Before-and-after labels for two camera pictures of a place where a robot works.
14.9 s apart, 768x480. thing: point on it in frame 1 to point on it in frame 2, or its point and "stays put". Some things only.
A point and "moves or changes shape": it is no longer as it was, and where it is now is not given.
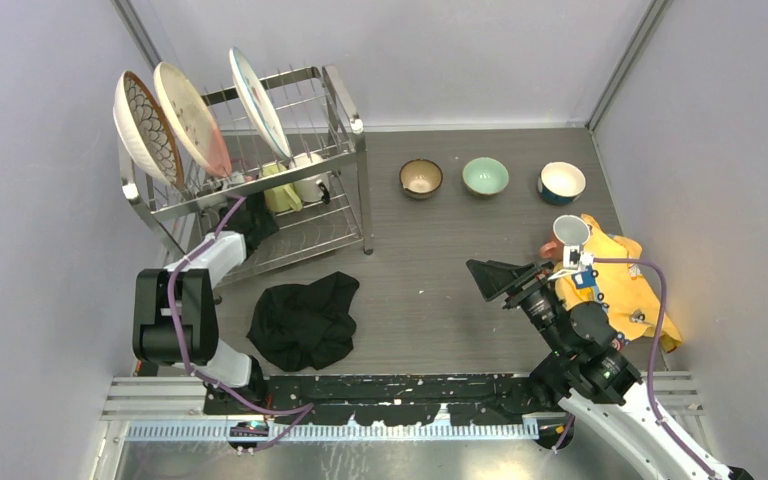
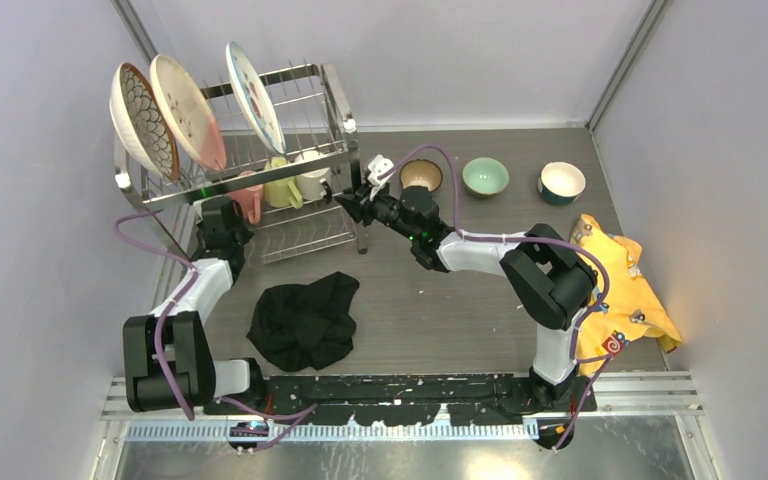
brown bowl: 420,178 stays put
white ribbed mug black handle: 313,188 stays put
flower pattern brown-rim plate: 148,129 stays put
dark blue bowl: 561,183 stays put
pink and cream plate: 195,118 moves or changes shape
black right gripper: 494,277 to 361,209
